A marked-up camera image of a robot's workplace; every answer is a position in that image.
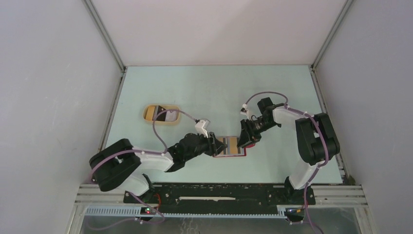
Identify beige oval tray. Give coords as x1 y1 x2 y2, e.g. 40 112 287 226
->
142 104 181 126

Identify white cable duct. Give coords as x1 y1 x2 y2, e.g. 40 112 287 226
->
84 206 287 219

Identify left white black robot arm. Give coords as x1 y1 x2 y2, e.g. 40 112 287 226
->
89 132 227 203

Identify controller board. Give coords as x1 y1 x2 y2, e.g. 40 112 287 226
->
285 209 305 216
140 207 158 215

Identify white grey credit card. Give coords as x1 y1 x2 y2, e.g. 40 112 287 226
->
165 111 179 122

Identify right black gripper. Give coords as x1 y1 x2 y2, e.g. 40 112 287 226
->
237 117 279 148

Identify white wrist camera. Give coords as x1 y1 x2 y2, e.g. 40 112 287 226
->
240 103 250 119
195 118 210 138

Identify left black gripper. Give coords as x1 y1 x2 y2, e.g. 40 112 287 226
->
184 130 227 161

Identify right controller board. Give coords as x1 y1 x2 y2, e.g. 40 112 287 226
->
285 209 305 216

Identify red leather card holder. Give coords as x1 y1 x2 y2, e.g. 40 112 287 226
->
214 136 255 158

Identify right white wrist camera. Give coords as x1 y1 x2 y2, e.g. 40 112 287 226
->
240 103 250 119

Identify left controller board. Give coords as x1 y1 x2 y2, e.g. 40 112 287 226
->
140 207 158 215

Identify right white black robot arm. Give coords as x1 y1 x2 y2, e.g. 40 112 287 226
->
237 97 340 204

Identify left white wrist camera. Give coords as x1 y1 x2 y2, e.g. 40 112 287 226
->
195 118 210 138

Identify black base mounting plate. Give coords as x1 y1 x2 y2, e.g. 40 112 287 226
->
140 183 316 215

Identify aluminium frame rail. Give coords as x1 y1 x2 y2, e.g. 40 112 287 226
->
75 184 368 208

